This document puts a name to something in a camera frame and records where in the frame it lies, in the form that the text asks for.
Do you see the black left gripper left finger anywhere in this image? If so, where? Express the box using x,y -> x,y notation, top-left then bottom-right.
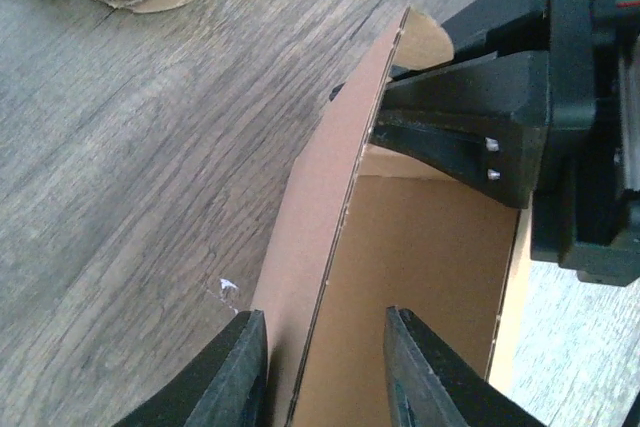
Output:
116,310 -> 268,426

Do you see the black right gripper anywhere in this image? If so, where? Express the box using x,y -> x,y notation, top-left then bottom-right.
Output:
369,0 -> 639,286

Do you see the cardboard box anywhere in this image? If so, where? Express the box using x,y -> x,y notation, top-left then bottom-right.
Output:
252,9 -> 531,426

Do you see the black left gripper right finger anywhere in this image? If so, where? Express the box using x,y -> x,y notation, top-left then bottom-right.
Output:
383,307 -> 542,426

